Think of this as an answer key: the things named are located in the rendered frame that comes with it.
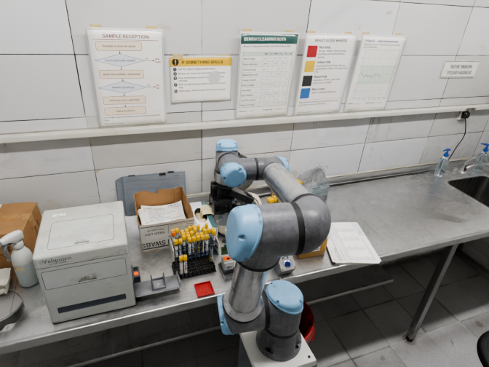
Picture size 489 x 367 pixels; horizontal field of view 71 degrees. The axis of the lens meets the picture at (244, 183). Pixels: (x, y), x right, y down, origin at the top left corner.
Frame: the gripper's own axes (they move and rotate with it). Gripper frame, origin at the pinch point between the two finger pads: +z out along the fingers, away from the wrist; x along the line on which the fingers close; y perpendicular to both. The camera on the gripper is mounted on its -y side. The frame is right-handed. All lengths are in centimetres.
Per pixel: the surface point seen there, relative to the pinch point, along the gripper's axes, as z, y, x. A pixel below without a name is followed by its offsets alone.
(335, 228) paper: 23, -62, -13
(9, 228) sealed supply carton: 6, 81, -30
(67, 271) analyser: 2, 57, 7
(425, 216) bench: 24, -120, -10
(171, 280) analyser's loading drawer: 20.5, 23.6, 2.0
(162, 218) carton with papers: 18.2, 20.9, -37.0
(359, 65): -48, -89, -55
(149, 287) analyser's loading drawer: 20.5, 32.0, 2.9
